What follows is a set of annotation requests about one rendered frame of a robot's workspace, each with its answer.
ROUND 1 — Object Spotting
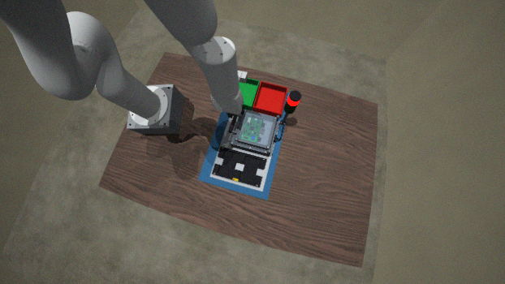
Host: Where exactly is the red bin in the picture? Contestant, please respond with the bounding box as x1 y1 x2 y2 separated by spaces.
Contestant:
252 81 288 118

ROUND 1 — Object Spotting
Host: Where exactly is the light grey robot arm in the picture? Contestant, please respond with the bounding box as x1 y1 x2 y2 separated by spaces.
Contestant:
0 0 248 126

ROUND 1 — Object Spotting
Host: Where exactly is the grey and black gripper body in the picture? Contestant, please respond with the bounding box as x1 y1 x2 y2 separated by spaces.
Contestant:
210 90 244 114

